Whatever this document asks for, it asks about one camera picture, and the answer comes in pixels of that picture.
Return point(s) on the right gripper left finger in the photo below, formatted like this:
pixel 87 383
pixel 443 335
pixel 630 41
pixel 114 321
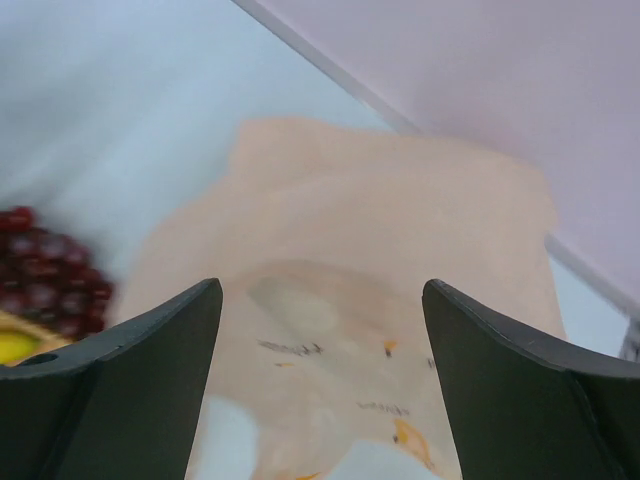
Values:
pixel 120 404

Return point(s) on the woven bamboo tray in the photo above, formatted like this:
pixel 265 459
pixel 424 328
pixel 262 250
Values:
pixel 49 340

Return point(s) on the dark red fake grapes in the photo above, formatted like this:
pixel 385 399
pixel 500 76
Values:
pixel 50 278

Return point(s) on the yellow fake banana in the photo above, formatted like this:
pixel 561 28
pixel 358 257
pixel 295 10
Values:
pixel 16 346

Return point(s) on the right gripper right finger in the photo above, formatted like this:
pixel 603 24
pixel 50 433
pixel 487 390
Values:
pixel 523 404

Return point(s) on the translucent orange plastic bag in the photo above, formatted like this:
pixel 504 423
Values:
pixel 323 239

